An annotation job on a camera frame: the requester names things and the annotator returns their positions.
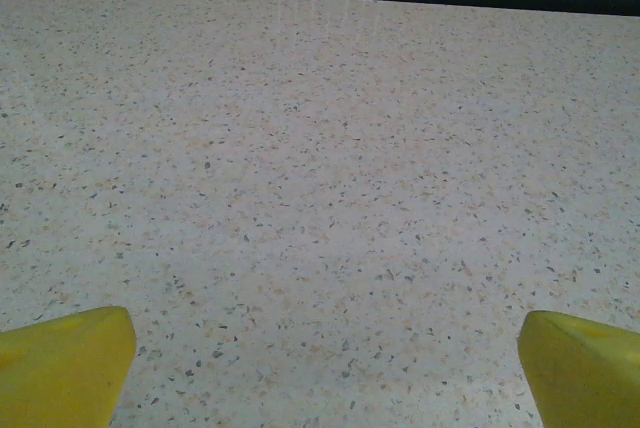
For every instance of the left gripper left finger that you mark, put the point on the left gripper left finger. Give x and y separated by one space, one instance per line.
60 368

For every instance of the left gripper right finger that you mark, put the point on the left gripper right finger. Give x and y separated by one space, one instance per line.
585 373

